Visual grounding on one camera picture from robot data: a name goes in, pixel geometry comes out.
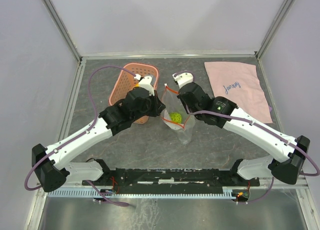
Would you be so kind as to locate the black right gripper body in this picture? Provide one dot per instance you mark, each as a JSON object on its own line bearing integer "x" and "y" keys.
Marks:
{"x": 191, "y": 109}

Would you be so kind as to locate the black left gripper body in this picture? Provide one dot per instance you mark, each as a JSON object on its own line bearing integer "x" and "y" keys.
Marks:
{"x": 151, "y": 108}

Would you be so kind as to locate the clear zip top bag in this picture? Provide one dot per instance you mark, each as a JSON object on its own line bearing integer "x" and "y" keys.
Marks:
{"x": 173, "y": 104}

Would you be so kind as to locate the green toy fruit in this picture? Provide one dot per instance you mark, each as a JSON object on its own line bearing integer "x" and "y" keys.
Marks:
{"x": 176, "y": 117}

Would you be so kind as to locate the pink plastic basket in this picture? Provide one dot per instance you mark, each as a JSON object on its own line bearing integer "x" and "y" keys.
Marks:
{"x": 130, "y": 75}

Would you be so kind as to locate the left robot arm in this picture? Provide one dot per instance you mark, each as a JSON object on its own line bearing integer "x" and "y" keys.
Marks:
{"x": 52, "y": 164}

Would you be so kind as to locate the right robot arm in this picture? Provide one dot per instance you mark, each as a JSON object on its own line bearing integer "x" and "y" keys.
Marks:
{"x": 286, "y": 154}

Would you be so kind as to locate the pink cloth with writing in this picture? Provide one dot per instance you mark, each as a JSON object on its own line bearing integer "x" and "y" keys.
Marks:
{"x": 239, "y": 83}

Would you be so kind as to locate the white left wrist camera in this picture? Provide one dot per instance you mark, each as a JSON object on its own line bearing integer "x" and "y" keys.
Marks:
{"x": 147, "y": 82}

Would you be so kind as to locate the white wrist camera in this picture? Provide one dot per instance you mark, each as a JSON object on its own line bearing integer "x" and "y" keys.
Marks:
{"x": 147, "y": 82}
{"x": 183, "y": 78}

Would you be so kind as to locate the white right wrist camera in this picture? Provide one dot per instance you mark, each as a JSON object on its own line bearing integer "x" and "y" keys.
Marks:
{"x": 183, "y": 78}

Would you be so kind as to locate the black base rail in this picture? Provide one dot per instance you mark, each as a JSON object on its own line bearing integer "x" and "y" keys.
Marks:
{"x": 165, "y": 181}

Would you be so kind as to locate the light blue cable duct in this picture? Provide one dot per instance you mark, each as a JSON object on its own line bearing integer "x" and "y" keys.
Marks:
{"x": 91, "y": 193}

